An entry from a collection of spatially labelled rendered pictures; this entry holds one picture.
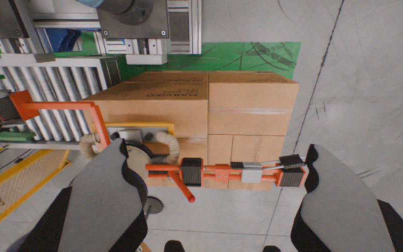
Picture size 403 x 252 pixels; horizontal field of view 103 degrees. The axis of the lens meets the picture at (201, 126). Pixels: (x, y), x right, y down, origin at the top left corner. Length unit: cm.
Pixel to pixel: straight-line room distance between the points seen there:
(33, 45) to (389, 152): 317
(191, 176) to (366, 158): 243
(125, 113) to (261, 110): 88
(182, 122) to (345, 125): 193
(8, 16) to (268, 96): 123
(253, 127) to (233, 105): 24
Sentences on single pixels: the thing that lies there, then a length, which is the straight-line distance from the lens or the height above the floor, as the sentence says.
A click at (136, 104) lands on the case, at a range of 80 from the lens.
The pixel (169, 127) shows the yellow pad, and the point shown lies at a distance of 65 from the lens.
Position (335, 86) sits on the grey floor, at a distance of 208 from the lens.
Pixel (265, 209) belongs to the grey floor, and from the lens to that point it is 290.
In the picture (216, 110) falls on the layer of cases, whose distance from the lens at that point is 116.
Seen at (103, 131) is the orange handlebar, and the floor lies 119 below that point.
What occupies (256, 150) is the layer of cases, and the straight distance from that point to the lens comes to 138.
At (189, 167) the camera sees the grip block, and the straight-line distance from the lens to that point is 57.
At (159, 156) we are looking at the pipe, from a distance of 68.
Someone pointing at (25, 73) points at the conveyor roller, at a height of 55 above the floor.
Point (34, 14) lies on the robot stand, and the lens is 95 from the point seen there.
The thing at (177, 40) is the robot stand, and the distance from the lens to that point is 144.
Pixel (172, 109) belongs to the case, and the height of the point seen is 94.
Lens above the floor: 163
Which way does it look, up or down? 63 degrees down
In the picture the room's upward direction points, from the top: 174 degrees counter-clockwise
